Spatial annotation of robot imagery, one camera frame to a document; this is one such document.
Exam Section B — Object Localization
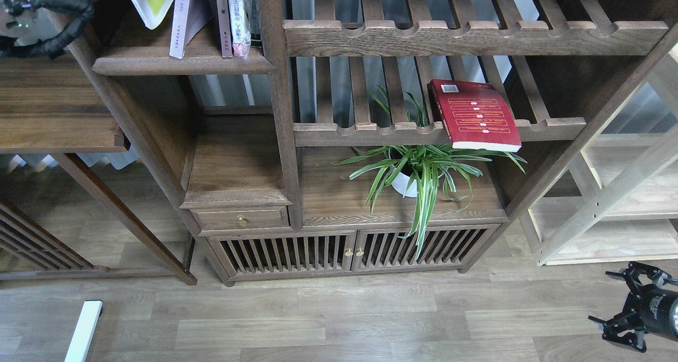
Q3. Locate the white robot base bar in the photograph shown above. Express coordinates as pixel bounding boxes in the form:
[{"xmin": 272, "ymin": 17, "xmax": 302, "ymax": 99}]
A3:
[{"xmin": 64, "ymin": 299, "xmax": 103, "ymax": 361}]

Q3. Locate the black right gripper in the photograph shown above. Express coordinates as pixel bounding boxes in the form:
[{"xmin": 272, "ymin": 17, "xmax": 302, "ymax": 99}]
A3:
[{"xmin": 588, "ymin": 261, "xmax": 677, "ymax": 353}]

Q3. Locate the white pink upright book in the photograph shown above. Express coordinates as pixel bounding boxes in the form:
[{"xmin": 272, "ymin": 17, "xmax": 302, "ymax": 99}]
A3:
[{"xmin": 228, "ymin": 0, "xmax": 251, "ymax": 59}]

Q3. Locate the dark wooden bookshelf cabinet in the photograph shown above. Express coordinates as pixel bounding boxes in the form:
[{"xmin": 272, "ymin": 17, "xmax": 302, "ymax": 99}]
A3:
[{"xmin": 29, "ymin": 0, "xmax": 678, "ymax": 288}]

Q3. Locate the lavender paperback book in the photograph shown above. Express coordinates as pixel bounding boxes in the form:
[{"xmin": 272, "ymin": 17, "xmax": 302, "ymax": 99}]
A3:
[{"xmin": 169, "ymin": 0, "xmax": 213, "ymax": 59}]

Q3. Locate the dark upright book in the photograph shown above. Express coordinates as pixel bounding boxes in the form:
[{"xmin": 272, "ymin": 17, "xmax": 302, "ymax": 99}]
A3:
[{"xmin": 247, "ymin": 0, "xmax": 263, "ymax": 49}]

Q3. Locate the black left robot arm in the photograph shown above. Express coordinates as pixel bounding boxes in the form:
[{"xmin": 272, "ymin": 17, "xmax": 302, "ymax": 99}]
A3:
[{"xmin": 1, "ymin": 0, "xmax": 99, "ymax": 59}]

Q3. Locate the brass drawer knob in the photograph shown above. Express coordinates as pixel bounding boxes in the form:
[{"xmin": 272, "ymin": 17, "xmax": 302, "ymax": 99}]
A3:
[{"xmin": 236, "ymin": 215, "xmax": 249, "ymax": 227}]

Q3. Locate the red hardcover book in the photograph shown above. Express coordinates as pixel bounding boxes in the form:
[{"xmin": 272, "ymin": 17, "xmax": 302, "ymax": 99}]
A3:
[{"xmin": 428, "ymin": 79, "xmax": 522, "ymax": 153}]

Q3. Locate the light wooden shelf rack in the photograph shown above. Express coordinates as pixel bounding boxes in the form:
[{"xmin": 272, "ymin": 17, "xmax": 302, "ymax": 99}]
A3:
[{"xmin": 520, "ymin": 48, "xmax": 677, "ymax": 266}]

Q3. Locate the thin mauve upright book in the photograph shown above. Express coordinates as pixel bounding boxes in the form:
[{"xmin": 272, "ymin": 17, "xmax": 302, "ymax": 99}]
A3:
[{"xmin": 216, "ymin": 0, "xmax": 233, "ymax": 58}]

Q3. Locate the green spider plant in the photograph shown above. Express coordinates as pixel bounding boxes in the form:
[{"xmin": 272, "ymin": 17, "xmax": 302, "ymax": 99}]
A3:
[{"xmin": 333, "ymin": 85, "xmax": 528, "ymax": 260}]

